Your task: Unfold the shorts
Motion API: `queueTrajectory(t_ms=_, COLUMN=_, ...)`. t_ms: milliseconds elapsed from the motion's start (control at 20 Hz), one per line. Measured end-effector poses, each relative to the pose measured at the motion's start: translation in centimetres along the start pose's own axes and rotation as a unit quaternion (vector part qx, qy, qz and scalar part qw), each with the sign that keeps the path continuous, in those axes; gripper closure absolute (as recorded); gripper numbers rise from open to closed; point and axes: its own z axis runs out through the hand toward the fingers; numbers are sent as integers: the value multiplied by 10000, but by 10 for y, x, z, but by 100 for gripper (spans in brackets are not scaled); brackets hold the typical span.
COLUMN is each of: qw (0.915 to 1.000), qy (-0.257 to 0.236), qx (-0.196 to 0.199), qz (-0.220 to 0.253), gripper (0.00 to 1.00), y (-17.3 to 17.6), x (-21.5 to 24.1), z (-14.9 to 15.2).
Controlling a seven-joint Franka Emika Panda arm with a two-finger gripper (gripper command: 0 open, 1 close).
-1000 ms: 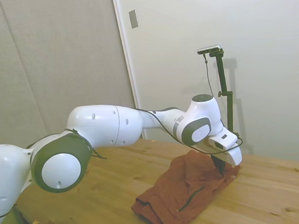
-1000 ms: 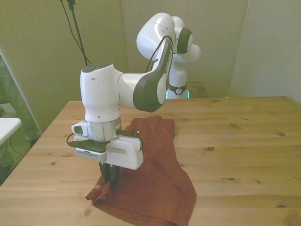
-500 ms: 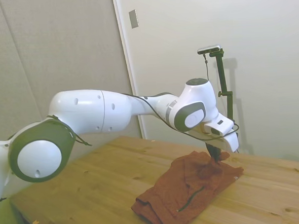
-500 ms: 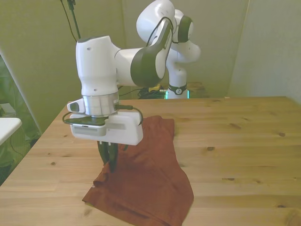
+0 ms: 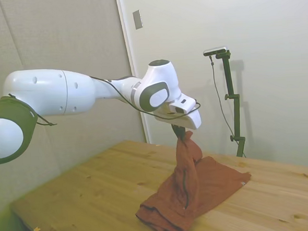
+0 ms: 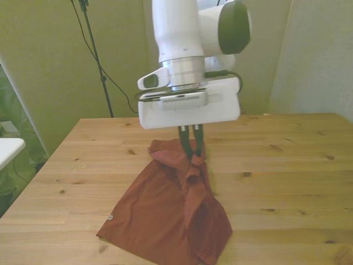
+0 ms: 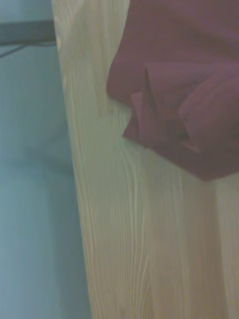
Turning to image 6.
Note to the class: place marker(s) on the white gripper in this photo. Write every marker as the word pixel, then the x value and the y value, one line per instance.
pixel 187 118

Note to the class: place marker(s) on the rust red shorts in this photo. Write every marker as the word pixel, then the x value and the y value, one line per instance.
pixel 154 215

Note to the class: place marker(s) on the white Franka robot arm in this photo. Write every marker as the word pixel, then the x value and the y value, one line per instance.
pixel 176 33

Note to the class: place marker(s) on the black tripod stand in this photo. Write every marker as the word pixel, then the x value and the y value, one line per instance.
pixel 115 84

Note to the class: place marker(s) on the white side table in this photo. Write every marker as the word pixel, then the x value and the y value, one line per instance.
pixel 9 150

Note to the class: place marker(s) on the small grey box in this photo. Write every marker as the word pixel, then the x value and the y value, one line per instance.
pixel 7 128

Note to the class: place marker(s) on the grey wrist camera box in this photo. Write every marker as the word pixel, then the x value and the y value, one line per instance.
pixel 182 102

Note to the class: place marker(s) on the black camera stand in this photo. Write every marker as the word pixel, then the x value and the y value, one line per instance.
pixel 97 63

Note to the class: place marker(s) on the white slanted frame bar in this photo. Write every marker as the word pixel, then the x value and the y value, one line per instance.
pixel 20 102

